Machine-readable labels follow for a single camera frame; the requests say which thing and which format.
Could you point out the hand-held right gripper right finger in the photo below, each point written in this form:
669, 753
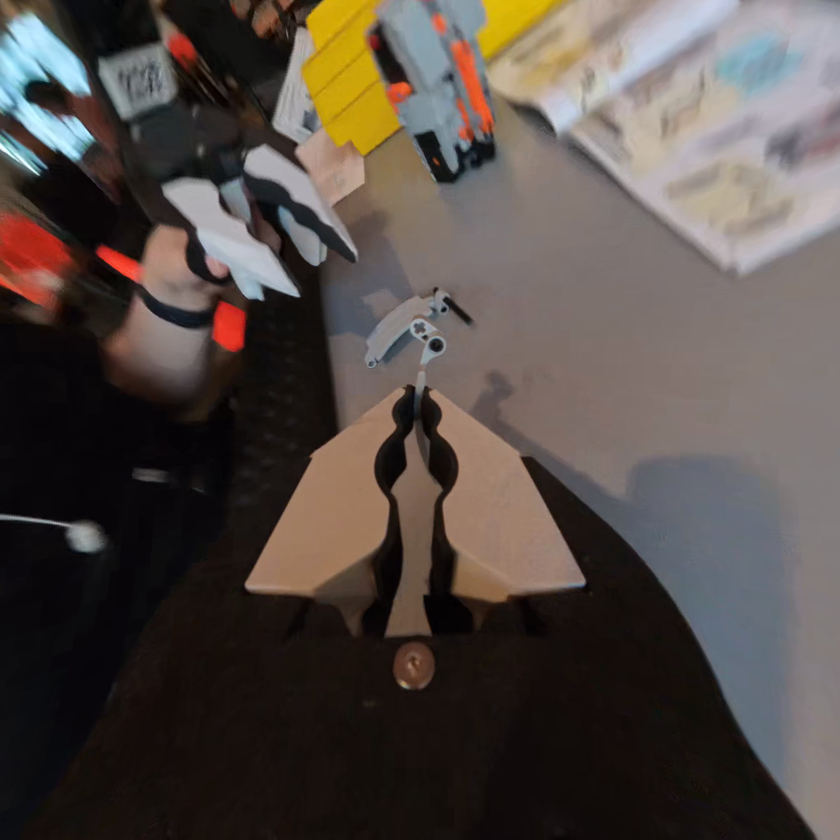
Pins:
512, 525

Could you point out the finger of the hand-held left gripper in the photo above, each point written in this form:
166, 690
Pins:
289, 177
229, 249

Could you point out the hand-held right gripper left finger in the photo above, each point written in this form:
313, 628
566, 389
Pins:
321, 525

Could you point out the grey curved panel piece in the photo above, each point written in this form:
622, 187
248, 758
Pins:
433, 346
394, 328

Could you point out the black axle rod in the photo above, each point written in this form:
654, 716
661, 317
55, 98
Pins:
459, 313

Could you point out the person's left forearm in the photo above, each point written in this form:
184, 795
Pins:
157, 361

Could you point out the grey desk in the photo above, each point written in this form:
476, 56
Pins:
590, 328

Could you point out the person's left hand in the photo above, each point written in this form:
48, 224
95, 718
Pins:
164, 269

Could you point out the pale paper card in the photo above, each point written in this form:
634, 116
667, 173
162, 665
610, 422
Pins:
331, 167

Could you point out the red bar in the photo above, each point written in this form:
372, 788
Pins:
229, 325

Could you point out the black wristband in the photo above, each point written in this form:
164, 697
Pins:
174, 317

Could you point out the white paper sheet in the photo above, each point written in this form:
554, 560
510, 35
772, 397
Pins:
295, 85

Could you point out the stack of yellow plastic bins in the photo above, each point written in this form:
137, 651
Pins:
348, 85

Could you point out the black perforated tray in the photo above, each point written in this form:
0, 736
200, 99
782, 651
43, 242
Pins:
282, 394

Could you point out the grey orange robot model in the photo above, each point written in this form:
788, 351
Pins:
426, 98

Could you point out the person's black clothing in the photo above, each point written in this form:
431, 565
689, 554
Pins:
65, 426

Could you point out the open instruction booklet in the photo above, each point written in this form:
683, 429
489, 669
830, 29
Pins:
689, 131

